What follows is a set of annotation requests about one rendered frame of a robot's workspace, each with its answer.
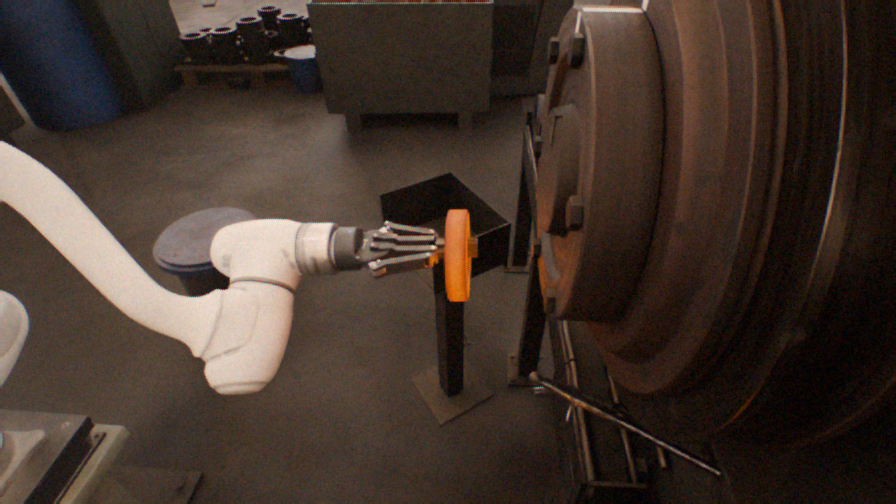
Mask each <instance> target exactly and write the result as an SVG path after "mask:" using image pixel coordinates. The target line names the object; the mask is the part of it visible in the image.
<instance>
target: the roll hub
mask: <svg viewBox="0 0 896 504"><path fill-rule="evenodd" d="M582 8H635V9H638V8H637V7H634V6H596V5H575V6H573V7H572V8H571V9H570V10H569V11H568V13H567V14H566V16H565V17H564V19H563V22H562V24H561V27H560V30H559V32H558V36H557V38H558V40H559V55H558V59H557V63H556V64H555V65H550V70H549V75H548V81H547V87H546V94H545V101H544V108H543V117H542V126H541V137H542V150H541V157H540V158H539V161H538V179H537V238H539V239H540V243H541V249H540V256H539V258H538V267H539V277H540V285H541V291H542V296H543V299H544V290H545V289H546V288H547V287H554V288H555V295H556V303H555V311H554V312H553V313H552V314H549V313H548V314H549V315H550V316H551V317H552V318H553V319H554V320H560V321H586V322H609V321H611V320H613V319H614V318H616V317H617V316H618V315H619V314H620V313H621V312H622V310H623V309H624V308H625V306H626V305H627V303H628V302H629V300H630V298H631V297H632V295H633V293H634V291H635V288H636V286H637V284H638V281H639V279H640V276H641V273H642V270H643V267H644V265H645V261H646V258H647V254H648V251H649V247H650V243H651V239H652V234H653V230H654V225H655V220H656V214H657V208H658V202H659V195H660V188H661V179H662V169H663V157H664V138H665V103H664V85H663V75H662V67H661V60H660V55H659V50H658V46H657V42H656V38H655V35H654V32H653V30H652V27H651V25H650V23H649V21H648V20H647V18H646V16H645V15H644V14H643V13H626V12H584V11H583V9H582ZM578 12H580V14H581V19H580V26H579V33H582V34H583V36H584V38H585V43H584V56H583V60H582V63H581V66H580V68H579V69H570V67H569V65H568V63H567V58H568V45H569V41H570V37H571V34H573V32H576V25H577V19H578ZM571 195H573V196H580V197H581V199H582V203H583V207H584V208H583V221H582V225H581V227H580V228H579V230H578V231H569V230H567V225H566V220H565V219H566V204H567V202H568V200H569V197H571Z"/></svg>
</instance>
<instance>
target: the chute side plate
mask: <svg viewBox="0 0 896 504"><path fill-rule="evenodd" d="M523 147H524V165H525V172H526V179H527V186H528V192H529V199H530V206H531V213H532V219H533V226H534V233H535V228H536V230H537V188H536V183H535V177H534V171H533V166H532V160H531V155H530V149H529V144H528V138H527V133H526V127H524V132H523V143H522V149H523ZM546 314H547V320H548V327H549V334H550V340H551V347H552V354H553V361H554V367H555V374H556V381H558V382H561V383H563V384H571V379H570V370H569V365H568V358H567V354H566V349H565V341H564V336H563V330H562V325H561V321H560V320H554V319H553V318H552V317H551V316H550V315H549V314H548V313H546ZM559 402H560V411H561V419H562V427H563V435H564V443H565V451H566V454H567V451H568V448H569V450H570V457H571V465H572V473H573V480H574V490H573V492H572V495H571V499H572V504H578V502H579V500H580V497H581V495H582V493H583V490H584V488H585V486H586V483H587V481H586V475H585V469H584V465H583V459H582V449H581V442H580V435H579V429H578V422H577V416H576V409H575V403H573V402H571V401H569V400H567V399H565V398H563V397H561V396H559ZM570 404H571V410H570V414H569V417H568V420H567V414H568V411H569V407H570Z"/></svg>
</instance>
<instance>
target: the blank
mask: <svg viewBox="0 0 896 504"><path fill-rule="evenodd" d="M468 238H470V221H469V213H468V210H449V211H448V214H447V219H446V228H445V281H446V291H447V296H448V299H449V300H450V301H468V299H469V293H470V261H471V257H467V241H468Z"/></svg>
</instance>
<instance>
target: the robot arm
mask: <svg viewBox="0 0 896 504"><path fill-rule="evenodd" d="M0 199H1V200H3V201H5V202H6V203H8V204H9V205H11V206H12V207H13V208H15V209H16V210H17V211H18V212H20V213H21V214H22V215H23V216H24V217H25V218H27V219H28V220H29V221H30V222H31V223H32V224H33V225H34V226H35V227H36V228H37V229H38V230H39V231H40V232H41V233H42V234H43V235H44V236H45V237H46V238H47V239H48V240H49V241H50V242H51V243H52V244H53V245H54V246H55V247H56V248H57V249H58V250H59V251H60V252H61V253H62V254H63V255H64V256H65V257H66V258H67V259H68V260H69V261H70V262H71V263H72V264H73V265H74V266H75V267H76V268H77V269H78V270H79V271H80V272H81V273H82V274H83V275H84V276H85V277H86V278H87V279H88V280H89V281H90V282H91V283H92V284H93V285H94V286H95V287H96V288H97V289H99V290H100V291H101V292H102V293H103V294H104V295H105V296H106V297H107V298H108V299H109V300H110V301H111V302H112V303H113V304H114V305H115V306H117V307H118V308H119V309H120V310H121V311H123V312H124V313H125V314H126V315H128V316H129V317H131V318H132V319H134V320H135V321H137V322H138V323H140V324H142V325H144V326H146V327H148V328H150V329H152V330H155V331H157V332H160V333H162V334H165V335H168V336H170V337H173V338H176V339H178V340H181V341H183V342H184V343H186V344H187V345H188V346H189V348H190V349H191V350H192V353H193V355H194V356H196V357H200V358H202V359H203V360H204V361H205V362H206V366H205V375H206V378H207V380H208V382H209V384H210V386H211V387H212V388H214V389H215V390H216V391H217V392H218V393H220V394H248V393H255V392H258V391H260V390H261V389H262V388H264V387H265V386H266V384H267V383H269V382H270V381H271V380H272V379H273V377H274V376H275V374H276V372H277V370H278V368H279V366H280V364H281V361H282V359H283V356H284V353H285V350H286V346H287V343H288V339H289V335H290V330H291V325H292V319H293V303H294V296H295V292H296V289H297V287H298V285H299V283H300V281H301V279H302V276H303V275H308V276H313V275H336V274H338V273H339V272H340V271H359V270H361V269H362V268H363V267H364V268H367V269H371V271H372V273H373V277H374V279H380V278H382V277H384V276H387V275H391V274H397V273H403V272H409V271H415V270H421V269H427V268H431V267H432V266H433V262H434V264H437V263H438V259H445V238H438V234H437V233H436V232H435V230H433V229H426V228H419V227H412V226H405V225H398V224H394V223H392V222H390V221H385V222H384V227H383V228H382V229H380V230H372V231H368V232H366V231H364V230H362V229H361V228H360V227H339V226H338V225H337V224H335V223H298V222H294V221H291V220H281V219H265V220H253V221H247V222H241V223H236V224H233V225H229V226H227V227H224V228H222V229H221V230H220V231H218V233H217V234H216V235H215V237H214V239H213V241H212V244H211V251H210V253H211V259H212V262H213V264H214V266H215V267H216V268H217V269H218V270H219V271H220V272H222V273H223V274H225V275H226V276H228V277H230V285H229V288H228V289H227V290H217V289H216V290H215V291H213V292H211V293H210V294H207V295H205V296H202V297H185V296H180V295H177V294H174V293H171V292H169V291H167V290H165V289H164V288H162V287H161V286H159V285H158V284H157V283H155V282H154V281H153V280H152V279H151V278H150V277H149V276H148V275H147V274H146V273H145V272H144V271H143V270H142V268H141V267H140V266H139V265H138V264H137V263H136V262H135V261H134V260H133V258H132V257H131V256H130V255H129V254H128V253H127V252H126V251H125V249H124V248H123V247H122V246H121V245H120V244H119V243H118V241H117V240H116V239H115V238H114V237H113V236H112V235H111V234H110V232H109V231H108V230H107V229H106V228H105V227H104V226H103V225H102V223H101V222H100V221H99V220H98V219H97V218H96V217H95V216H94V214H93V213H92V212H91V211H90V210H89V209H88V208H87V206H86V205H85V204H84V203H83V202H82V201H81V200H80V199H79V198H78V197H77V195H76V194H75V193H74V192H73V191H72V190H71V189H70V188H69V187H68V186H67V185H66V184H65V183H64V182H62V181H61V180H60V179H59V178H58V177H57V176H56V175H55V174H53V173H52V172H51V171H50V170H48V169H47V168H46V167H44V166H43V165H42V164H40V163H39V162H37V161H36V160H34V159H33V158H31V157H30V156H28V155H26V154H25V153H23V152H21V151H19V150H18V149H16V148H14V147H12V146H10V145H8V144H6V143H4V142H2V141H0ZM424 261H425V262H424ZM28 329H29V320H28V316H27V313H26V310H25V308H24V307H23V305H22V304H21V302H20V301H19V300H18V299H17V298H15V297H14V296H12V295H11V294H9V293H7V292H4V291H2V290H0V388H1V386H2V385H3V383H4V382H5V380H6V379H7V377H8V375H9V374H10V372H11V370H12V368H13V366H14V365H15V363H16V361H17V359H18V357H19V354H20V352H21V350H22V348H23V345H24V343H25V340H26V337H27V334H28ZM48 436H49V435H48V433H46V432H45V431H44V430H35V431H29V432H13V431H3V430H1V429H0V498H1V497H2V496H3V494H4V493H5V492H6V490H7V489H8V487H9V486H10V485H11V483H12V482H13V481H14V479H15V478H16V477H17V475H18V474H19V473H20V471H21V470H22V469H23V467H24V466H25V465H26V463H27V462H28V461H29V459H30V458H31V457H32V455H33V454H34V453H35V452H36V451H37V450H38V449H39V448H40V447H41V446H42V445H43V444H44V443H45V442H46V441H47V439H48Z"/></svg>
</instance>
